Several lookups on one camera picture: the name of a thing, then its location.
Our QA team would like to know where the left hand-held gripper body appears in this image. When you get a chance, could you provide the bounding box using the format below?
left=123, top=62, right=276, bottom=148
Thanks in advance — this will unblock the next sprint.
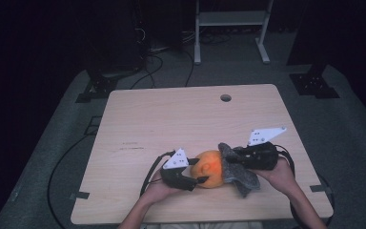
left=160, top=147, right=199, bottom=192

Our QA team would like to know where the white metal stand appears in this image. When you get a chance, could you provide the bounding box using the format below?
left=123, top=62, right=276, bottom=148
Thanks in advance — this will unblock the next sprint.
left=193, top=0, right=275, bottom=66

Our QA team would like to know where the black stand base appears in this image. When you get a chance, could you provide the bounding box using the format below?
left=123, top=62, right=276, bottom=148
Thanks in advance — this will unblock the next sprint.
left=75, top=68, right=141, bottom=104
left=289, top=63, right=341, bottom=99

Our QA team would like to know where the black tape floor mark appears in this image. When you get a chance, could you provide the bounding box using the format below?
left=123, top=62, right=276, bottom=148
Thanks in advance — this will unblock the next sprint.
left=83, top=115, right=103, bottom=136

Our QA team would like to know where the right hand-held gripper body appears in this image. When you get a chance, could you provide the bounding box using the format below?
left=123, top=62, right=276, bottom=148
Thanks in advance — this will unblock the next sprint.
left=243, top=127, right=288, bottom=171

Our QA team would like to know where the orange plush toy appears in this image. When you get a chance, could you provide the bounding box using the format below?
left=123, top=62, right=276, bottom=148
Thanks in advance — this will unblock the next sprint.
left=190, top=150, right=225, bottom=189

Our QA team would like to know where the person's left hand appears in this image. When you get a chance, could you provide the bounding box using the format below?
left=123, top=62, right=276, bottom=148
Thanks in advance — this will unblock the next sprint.
left=142, top=171, right=184, bottom=206

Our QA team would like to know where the person's right hand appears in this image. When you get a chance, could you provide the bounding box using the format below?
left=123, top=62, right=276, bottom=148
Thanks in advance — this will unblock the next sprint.
left=254, top=156, right=296, bottom=195

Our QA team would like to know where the left hand-held gripper cable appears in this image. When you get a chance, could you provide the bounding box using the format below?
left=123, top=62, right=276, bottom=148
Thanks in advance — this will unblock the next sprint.
left=139, top=150, right=176, bottom=198

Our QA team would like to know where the grey cloth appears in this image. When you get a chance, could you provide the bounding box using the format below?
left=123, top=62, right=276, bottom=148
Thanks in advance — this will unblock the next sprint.
left=217, top=142, right=261, bottom=198

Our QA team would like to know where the grey tape strip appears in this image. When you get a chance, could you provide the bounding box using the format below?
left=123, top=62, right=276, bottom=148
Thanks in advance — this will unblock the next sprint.
left=309, top=184, right=334, bottom=195
left=69, top=190, right=91, bottom=201

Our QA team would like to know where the long black floor cable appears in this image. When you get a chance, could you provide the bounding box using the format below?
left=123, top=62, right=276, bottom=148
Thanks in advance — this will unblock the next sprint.
left=46, top=133, right=93, bottom=229

